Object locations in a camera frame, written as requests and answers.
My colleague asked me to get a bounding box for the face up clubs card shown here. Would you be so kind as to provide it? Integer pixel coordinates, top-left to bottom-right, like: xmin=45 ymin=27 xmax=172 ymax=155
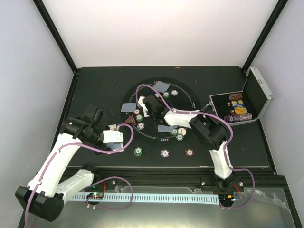
xmin=143 ymin=109 xmax=150 ymax=117

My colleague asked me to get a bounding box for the blue playing card deck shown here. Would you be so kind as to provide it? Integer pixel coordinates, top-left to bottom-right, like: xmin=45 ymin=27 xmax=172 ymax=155
xmin=106 ymin=143 xmax=123 ymax=151

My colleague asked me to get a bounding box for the blue card top seat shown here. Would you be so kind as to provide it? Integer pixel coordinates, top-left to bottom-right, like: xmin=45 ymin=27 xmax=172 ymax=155
xmin=153 ymin=81 xmax=170 ymax=93

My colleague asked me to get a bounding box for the red triangular marker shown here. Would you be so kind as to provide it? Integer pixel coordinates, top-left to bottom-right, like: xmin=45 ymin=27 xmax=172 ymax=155
xmin=125 ymin=115 xmax=136 ymax=125

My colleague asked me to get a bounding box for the green chip mat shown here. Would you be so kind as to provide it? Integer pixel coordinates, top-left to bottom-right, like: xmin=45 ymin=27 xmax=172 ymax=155
xmin=176 ymin=134 xmax=184 ymax=141

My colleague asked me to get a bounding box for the green poker chip stack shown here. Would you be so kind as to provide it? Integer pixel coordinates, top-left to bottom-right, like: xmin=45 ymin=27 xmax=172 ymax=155
xmin=134 ymin=147 xmax=143 ymax=157

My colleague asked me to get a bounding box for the brown poker chip stack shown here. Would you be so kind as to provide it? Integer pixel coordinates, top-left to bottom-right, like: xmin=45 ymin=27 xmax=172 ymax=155
xmin=185 ymin=149 xmax=194 ymax=157

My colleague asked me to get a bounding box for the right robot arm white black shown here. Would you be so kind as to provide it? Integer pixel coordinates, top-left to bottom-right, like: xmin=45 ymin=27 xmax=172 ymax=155
xmin=138 ymin=95 xmax=233 ymax=191

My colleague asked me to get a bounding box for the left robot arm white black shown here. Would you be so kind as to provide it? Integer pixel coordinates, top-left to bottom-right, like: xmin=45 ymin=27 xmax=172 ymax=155
xmin=15 ymin=105 xmax=123 ymax=222

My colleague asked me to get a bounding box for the round black poker mat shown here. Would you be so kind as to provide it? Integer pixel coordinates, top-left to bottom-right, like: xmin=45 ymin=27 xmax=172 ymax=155
xmin=121 ymin=78 xmax=202 ymax=147

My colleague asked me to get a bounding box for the white playing card box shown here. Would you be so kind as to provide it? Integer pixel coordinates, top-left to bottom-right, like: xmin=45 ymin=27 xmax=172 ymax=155
xmin=108 ymin=124 xmax=117 ymax=131

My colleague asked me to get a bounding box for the white dealer button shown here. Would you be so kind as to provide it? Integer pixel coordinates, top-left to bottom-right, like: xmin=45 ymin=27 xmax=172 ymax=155
xmin=178 ymin=128 xmax=187 ymax=136

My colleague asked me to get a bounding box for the white perforated strip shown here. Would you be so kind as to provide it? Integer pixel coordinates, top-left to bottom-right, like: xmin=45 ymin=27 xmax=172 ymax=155
xmin=70 ymin=192 xmax=219 ymax=205

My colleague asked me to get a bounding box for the purple chip row in case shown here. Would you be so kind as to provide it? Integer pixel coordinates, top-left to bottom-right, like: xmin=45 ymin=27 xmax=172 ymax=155
xmin=224 ymin=113 xmax=252 ymax=123

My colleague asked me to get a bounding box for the blue card box in case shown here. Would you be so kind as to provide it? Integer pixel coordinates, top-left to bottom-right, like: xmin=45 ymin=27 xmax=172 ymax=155
xmin=231 ymin=100 xmax=244 ymax=108

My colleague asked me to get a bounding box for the brown chip row in case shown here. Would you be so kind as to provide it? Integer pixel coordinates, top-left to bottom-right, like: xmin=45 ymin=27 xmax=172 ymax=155
xmin=229 ymin=93 xmax=243 ymax=101

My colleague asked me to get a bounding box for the orange yellow card box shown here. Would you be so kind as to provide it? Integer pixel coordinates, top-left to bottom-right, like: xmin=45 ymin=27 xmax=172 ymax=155
xmin=234 ymin=106 xmax=248 ymax=115

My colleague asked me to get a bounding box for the aluminium poker case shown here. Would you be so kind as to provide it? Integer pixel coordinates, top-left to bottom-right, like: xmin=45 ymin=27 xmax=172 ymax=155
xmin=209 ymin=67 xmax=274 ymax=126

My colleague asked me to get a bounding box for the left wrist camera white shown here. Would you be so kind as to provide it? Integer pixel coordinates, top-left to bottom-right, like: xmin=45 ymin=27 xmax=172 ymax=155
xmin=102 ymin=130 xmax=124 ymax=144

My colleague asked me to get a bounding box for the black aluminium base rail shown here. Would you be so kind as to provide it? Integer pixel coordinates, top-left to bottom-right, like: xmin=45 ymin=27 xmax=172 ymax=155
xmin=73 ymin=166 xmax=245 ymax=190

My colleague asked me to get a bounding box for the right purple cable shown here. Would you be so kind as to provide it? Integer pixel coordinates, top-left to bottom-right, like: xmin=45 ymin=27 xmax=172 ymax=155
xmin=135 ymin=84 xmax=256 ymax=210

